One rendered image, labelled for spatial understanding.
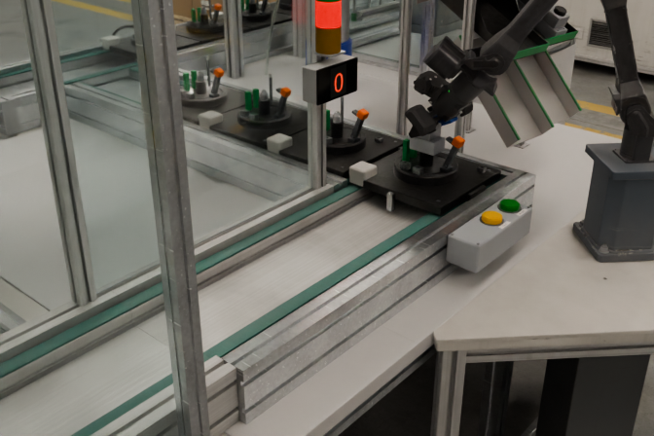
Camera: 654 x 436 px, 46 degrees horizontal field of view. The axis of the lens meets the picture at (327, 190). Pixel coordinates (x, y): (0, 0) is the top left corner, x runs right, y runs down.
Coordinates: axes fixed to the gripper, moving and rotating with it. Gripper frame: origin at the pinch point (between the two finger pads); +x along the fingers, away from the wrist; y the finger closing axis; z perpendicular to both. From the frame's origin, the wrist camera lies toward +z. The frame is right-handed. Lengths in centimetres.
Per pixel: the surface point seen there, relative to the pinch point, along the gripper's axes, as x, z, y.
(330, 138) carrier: 20.6, 11.8, 4.9
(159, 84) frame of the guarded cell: -40, 7, 84
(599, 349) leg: -11, -55, 13
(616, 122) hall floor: 125, -21, -319
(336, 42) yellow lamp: -9.2, 20.0, 19.4
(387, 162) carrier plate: 14.3, -0.6, 0.7
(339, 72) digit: -4.7, 15.8, 18.7
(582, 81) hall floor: 157, 16, -383
